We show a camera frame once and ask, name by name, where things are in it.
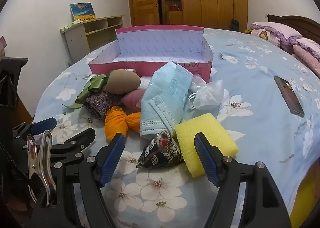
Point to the beige shelf unit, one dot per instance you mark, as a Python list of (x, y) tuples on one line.
[(95, 33)]

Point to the blue yellow landscape painting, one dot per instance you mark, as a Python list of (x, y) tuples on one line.
[(83, 11)]

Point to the blue face mask pack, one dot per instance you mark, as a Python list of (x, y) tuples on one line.
[(162, 98)]

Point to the purple knit sock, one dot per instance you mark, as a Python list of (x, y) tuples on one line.
[(100, 102)]

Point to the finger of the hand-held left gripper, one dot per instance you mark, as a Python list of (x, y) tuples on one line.
[(80, 138), (45, 123)]

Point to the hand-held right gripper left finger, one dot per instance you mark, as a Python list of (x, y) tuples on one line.
[(112, 160)]

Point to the pink sock roll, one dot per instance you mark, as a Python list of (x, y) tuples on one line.
[(132, 99)]

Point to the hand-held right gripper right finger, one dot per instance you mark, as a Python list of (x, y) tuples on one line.
[(207, 160)]

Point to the pink pillows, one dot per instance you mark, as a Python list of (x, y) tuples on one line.
[(307, 60)]

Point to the green white packet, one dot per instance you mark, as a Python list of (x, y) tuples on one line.
[(68, 26)]

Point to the dark wooden headboard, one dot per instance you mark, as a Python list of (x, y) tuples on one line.
[(295, 22)]

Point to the metal spring clip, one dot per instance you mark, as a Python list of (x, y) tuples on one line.
[(40, 165)]

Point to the orange sock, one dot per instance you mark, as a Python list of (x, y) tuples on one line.
[(117, 120)]

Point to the yellow plush toy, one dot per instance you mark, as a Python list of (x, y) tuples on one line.
[(247, 31)]

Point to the yellow sponge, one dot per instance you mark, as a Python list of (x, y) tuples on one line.
[(215, 128)]

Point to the pink cardboard box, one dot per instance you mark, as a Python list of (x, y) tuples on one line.
[(160, 43)]

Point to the pink cartoon print pillow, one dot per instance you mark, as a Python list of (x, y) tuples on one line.
[(272, 30)]

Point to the green ribbon bow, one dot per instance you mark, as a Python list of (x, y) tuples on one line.
[(93, 85)]

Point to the pink purple frilled pillow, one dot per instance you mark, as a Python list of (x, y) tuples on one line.
[(310, 44)]

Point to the yellow cloth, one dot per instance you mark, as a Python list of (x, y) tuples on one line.
[(302, 205)]

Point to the tan sock roll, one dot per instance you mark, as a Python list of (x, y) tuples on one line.
[(122, 80)]

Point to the white knit cloth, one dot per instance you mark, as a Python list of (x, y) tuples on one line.
[(145, 82)]

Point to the dark smartphone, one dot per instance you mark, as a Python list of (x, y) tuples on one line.
[(288, 95)]

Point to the red container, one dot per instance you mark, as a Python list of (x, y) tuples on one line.
[(173, 8)]

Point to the black hanging bag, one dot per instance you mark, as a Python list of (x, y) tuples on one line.
[(234, 24)]

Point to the blue floral bed sheet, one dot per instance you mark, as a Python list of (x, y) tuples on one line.
[(250, 143)]

